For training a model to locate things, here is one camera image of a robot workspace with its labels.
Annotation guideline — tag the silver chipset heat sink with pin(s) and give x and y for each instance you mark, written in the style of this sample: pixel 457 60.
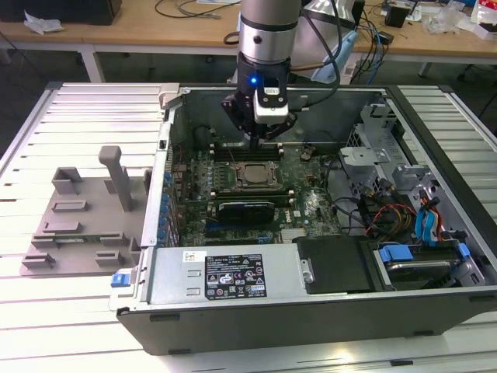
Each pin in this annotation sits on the silver chipset heat sink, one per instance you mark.
pixel 294 236

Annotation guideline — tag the small black container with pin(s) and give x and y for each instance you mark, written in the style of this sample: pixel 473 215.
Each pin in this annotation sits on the small black container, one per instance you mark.
pixel 396 16

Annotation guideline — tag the hard disk in blue carrier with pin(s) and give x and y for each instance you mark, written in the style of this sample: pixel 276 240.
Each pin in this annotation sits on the hard disk in blue carrier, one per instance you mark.
pixel 421 269

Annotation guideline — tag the black cylindrical component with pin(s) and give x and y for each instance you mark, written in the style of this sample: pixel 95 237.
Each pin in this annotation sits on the black cylindrical component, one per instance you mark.
pixel 202 136

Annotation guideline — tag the black open PC case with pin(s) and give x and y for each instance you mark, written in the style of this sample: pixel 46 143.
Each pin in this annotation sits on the black open PC case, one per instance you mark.
pixel 272 330

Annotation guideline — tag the white crumpled plastic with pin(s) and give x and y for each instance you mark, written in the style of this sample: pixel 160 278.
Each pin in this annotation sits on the white crumpled plastic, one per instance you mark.
pixel 42 24

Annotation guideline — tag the CPU socket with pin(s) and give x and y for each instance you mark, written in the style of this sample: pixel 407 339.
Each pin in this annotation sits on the CPU socket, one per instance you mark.
pixel 237 182

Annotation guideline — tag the green motherboard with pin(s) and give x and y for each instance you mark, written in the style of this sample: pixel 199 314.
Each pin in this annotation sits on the green motherboard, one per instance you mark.
pixel 310 202

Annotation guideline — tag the green RAM stick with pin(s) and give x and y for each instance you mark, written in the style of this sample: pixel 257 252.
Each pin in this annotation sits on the green RAM stick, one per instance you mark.
pixel 91 237

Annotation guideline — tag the white labelled box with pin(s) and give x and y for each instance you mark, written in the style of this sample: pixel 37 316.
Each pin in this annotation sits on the white labelled box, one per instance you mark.
pixel 352 72

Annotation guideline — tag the black graphics card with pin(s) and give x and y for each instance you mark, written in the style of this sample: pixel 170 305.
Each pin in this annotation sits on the black graphics card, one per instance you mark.
pixel 244 213

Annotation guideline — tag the black power adapter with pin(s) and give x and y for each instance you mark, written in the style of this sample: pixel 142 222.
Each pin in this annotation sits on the black power adapter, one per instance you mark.
pixel 386 38

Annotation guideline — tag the wooden desk white frame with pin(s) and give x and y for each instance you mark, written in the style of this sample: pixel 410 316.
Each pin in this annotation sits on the wooden desk white frame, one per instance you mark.
pixel 136 33

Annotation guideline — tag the thin metal locking lever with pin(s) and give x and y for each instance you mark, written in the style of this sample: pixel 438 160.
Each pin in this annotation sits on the thin metal locking lever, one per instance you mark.
pixel 231 154

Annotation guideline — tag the black RAM slot row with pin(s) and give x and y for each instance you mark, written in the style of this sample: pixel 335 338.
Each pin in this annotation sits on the black RAM slot row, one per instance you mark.
pixel 248 194
pixel 272 153

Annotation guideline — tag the silver power supply unit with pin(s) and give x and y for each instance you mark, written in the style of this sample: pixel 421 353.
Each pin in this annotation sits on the silver power supply unit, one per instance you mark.
pixel 171 272

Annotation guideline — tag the silver metal drive cage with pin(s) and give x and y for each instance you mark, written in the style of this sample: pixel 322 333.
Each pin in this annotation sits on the silver metal drive cage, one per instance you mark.
pixel 363 157

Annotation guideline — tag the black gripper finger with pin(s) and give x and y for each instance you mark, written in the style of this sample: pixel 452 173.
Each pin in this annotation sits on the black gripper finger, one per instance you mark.
pixel 237 114
pixel 281 128

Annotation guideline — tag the blue case latch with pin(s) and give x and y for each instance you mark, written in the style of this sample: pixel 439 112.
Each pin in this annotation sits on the blue case latch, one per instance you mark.
pixel 120 280

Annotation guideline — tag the grey parts rack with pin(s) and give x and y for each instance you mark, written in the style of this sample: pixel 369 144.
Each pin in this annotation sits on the grey parts rack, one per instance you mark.
pixel 105 217

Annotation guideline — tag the red white bag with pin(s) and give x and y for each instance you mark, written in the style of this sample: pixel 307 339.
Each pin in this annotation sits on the red white bag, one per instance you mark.
pixel 485 11

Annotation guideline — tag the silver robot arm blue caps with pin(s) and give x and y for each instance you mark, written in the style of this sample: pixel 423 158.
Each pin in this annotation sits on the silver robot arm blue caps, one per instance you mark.
pixel 268 39

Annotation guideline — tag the black plastic drive cover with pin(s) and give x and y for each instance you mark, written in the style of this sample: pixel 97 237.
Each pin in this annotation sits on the black plastic drive cover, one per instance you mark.
pixel 334 264

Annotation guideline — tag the clear plastic bags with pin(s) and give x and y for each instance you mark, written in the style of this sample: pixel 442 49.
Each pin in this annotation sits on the clear plastic bags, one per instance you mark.
pixel 442 19

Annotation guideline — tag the large black box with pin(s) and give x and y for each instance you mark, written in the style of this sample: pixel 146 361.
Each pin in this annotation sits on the large black box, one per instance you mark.
pixel 58 9

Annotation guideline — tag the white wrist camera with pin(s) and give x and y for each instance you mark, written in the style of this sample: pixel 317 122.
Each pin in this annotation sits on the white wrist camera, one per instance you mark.
pixel 272 112

